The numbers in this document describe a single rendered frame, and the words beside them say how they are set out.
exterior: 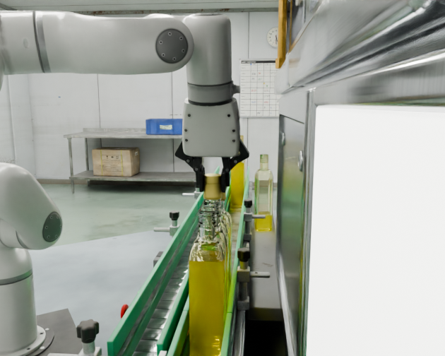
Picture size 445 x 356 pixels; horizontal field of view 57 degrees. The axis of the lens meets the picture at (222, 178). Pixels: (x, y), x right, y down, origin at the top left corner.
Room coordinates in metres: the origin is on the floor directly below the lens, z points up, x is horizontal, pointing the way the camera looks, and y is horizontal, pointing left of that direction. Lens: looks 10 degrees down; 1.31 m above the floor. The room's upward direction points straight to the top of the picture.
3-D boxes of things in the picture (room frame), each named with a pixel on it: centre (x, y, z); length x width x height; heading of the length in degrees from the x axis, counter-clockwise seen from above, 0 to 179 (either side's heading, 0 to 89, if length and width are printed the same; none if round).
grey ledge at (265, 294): (1.28, -0.13, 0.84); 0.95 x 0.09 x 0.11; 175
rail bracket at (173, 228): (1.11, 0.16, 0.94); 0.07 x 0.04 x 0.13; 85
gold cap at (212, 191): (0.74, 0.02, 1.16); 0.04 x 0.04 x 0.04
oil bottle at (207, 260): (0.63, 0.02, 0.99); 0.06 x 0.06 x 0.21; 85
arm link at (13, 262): (0.77, 0.43, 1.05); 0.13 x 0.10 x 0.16; 75
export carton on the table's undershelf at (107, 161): (6.21, 1.63, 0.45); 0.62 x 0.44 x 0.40; 80
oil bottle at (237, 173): (1.73, -0.07, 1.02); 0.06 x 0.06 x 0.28; 85
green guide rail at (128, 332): (1.41, 0.09, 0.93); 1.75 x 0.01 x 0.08; 175
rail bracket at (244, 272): (0.80, -0.07, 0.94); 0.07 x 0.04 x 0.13; 85
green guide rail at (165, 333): (1.41, 0.02, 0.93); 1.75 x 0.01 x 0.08; 175
